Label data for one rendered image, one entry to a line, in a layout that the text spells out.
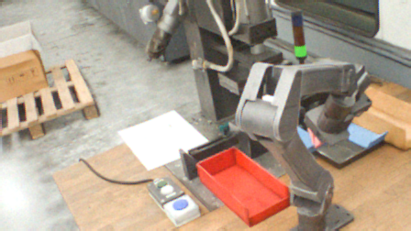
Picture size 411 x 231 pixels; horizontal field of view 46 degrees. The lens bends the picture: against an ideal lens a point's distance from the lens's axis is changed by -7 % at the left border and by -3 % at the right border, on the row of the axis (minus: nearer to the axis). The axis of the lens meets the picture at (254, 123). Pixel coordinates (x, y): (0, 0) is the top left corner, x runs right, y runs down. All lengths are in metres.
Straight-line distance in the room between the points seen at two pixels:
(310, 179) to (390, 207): 0.27
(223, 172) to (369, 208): 0.42
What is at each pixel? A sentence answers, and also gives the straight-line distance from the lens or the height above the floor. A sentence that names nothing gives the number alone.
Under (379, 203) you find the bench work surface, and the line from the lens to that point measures 1.23.
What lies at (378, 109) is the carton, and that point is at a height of 0.91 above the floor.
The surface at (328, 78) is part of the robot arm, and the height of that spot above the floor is 1.26.
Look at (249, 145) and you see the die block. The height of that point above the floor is 0.95.
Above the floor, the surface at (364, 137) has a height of 0.92.
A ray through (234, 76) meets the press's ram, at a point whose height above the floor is 1.14.
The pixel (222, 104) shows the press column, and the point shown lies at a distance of 1.62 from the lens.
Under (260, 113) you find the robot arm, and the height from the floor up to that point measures 1.27.
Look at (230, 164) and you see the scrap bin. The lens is 1.39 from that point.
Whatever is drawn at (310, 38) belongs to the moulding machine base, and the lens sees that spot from 2.27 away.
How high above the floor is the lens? 1.68
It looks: 29 degrees down
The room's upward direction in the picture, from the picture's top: 9 degrees counter-clockwise
